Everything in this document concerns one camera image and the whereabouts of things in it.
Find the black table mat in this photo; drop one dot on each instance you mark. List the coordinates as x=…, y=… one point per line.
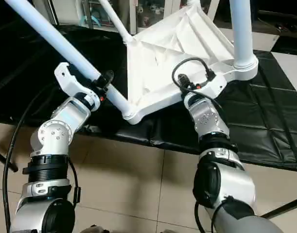
x=31, y=73

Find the white drawer unit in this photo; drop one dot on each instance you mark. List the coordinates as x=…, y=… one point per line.
x=265, y=41

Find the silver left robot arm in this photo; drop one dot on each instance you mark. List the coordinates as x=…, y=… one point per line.
x=56, y=136

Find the white plastic table top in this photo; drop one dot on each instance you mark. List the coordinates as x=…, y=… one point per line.
x=177, y=53

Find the blue plastic stool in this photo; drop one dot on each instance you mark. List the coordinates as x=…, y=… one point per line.
x=93, y=20

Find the black metal table leg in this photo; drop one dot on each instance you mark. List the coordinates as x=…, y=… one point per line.
x=284, y=208
x=5, y=160

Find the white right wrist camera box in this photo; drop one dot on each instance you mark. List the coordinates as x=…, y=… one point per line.
x=211, y=88

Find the white flat board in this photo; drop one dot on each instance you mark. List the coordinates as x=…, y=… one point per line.
x=291, y=68

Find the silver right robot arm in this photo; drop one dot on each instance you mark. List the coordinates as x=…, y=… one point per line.
x=211, y=145

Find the white plastic table leg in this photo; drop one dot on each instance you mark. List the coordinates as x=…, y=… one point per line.
x=114, y=22
x=65, y=48
x=241, y=34

